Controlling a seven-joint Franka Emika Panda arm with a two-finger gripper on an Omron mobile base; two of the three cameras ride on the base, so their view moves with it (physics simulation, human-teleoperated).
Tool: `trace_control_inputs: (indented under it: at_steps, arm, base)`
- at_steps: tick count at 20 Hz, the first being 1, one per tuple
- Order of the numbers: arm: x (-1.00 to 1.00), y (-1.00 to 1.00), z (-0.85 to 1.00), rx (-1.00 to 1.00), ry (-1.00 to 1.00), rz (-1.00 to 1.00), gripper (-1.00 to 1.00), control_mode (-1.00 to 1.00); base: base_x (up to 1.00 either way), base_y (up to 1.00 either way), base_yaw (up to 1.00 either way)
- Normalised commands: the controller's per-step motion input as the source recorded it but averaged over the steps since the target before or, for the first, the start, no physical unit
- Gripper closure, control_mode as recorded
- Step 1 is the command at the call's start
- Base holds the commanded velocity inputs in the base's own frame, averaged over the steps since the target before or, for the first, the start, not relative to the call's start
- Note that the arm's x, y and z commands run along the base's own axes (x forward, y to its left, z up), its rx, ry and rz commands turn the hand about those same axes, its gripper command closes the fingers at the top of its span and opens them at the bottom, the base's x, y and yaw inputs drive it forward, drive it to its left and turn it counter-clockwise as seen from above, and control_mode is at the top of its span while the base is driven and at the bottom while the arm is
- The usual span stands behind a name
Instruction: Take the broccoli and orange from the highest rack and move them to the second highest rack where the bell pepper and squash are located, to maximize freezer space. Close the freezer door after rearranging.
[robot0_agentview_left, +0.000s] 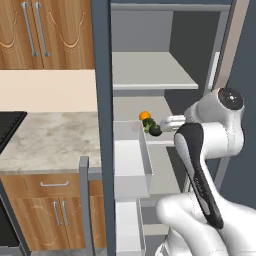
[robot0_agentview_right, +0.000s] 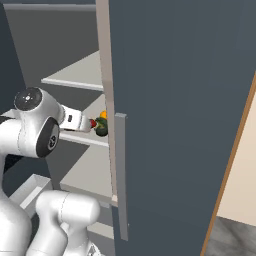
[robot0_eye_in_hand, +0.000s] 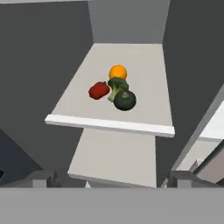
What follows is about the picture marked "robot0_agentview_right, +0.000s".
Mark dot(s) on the red bell pepper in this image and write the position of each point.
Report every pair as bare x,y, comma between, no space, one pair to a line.
93,123

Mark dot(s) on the white freezer drawer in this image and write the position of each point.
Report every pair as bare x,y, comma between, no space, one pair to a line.
31,190

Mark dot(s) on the dark grey freezer door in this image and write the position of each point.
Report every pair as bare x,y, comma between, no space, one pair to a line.
183,116

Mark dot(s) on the dark green squash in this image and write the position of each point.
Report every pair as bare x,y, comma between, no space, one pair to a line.
102,131

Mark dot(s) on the orange fruit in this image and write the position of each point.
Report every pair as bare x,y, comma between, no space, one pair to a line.
103,114

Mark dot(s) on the beige wood-edged cabinet panel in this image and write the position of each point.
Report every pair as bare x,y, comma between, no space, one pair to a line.
240,180

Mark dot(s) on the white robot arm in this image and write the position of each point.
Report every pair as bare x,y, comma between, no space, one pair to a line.
30,130

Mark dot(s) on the white freezer rack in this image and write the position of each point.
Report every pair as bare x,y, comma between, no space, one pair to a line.
90,173
81,75
96,139

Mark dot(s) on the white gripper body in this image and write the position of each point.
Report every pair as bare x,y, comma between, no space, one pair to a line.
85,124

